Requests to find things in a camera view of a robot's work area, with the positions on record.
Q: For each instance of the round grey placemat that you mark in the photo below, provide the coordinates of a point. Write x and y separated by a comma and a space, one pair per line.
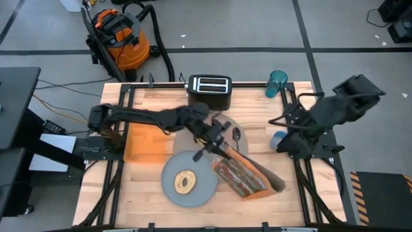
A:
185, 141

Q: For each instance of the black equipment box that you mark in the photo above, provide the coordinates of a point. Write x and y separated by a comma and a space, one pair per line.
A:
400, 29

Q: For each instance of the white trash bin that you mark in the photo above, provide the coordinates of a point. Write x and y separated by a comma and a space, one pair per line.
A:
69, 4

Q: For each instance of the black power brick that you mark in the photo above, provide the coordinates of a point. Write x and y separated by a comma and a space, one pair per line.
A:
54, 127

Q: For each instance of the teal ribbed glass tumbler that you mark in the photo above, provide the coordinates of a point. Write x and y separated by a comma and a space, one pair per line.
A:
276, 83

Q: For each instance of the bagel half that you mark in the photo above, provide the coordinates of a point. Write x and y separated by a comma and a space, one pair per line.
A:
178, 180

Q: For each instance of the white paper sheet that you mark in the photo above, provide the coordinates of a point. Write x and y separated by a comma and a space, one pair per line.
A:
51, 151

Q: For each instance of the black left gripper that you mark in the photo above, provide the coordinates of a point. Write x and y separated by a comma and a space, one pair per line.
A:
210, 133

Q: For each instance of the black desk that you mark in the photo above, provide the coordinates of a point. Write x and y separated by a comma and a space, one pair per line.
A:
16, 106

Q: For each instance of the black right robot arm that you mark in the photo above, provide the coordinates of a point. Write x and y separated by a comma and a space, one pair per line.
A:
338, 109

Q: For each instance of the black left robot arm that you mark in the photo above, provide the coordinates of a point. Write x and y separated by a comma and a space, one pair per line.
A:
145, 116

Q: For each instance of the orange shop vacuum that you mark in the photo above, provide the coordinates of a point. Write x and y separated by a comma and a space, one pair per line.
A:
128, 48

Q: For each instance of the grey round plate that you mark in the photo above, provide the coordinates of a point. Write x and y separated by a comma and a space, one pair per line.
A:
193, 196

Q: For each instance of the light blue cup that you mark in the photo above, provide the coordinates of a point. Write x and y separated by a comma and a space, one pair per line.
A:
276, 139

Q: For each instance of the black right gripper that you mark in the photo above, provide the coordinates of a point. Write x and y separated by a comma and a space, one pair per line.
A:
297, 145

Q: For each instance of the black aluminium frame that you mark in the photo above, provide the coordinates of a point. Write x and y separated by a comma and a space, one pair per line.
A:
161, 85

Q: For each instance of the black hazard-striped mat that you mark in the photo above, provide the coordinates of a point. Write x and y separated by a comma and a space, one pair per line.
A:
383, 196

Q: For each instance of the black two-slot toaster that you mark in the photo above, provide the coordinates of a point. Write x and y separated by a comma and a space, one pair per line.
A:
209, 96

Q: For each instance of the metal spoon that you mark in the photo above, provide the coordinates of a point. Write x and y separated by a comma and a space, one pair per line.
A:
236, 132

